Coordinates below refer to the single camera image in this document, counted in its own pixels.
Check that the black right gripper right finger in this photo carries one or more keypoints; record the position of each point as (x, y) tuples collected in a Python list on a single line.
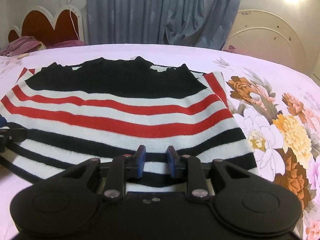
[(188, 169)]

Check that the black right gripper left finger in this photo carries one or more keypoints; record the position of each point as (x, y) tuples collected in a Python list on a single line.
[(120, 169)]

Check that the red black white striped sweater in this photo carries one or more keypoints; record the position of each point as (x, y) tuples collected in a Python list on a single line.
[(104, 108)]

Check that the purple crumpled cloth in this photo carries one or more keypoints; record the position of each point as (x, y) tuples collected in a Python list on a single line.
[(28, 44)]

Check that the pink floral bed sheet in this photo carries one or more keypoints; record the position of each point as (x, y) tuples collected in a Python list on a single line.
[(276, 108)]

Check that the red white heart headboard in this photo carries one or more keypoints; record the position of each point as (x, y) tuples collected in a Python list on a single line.
[(50, 29)]

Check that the pink cloth by wardrobe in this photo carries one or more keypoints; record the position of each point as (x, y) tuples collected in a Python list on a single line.
[(232, 49)]

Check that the blue grey curtain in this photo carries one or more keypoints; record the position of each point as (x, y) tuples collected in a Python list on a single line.
[(195, 23)]

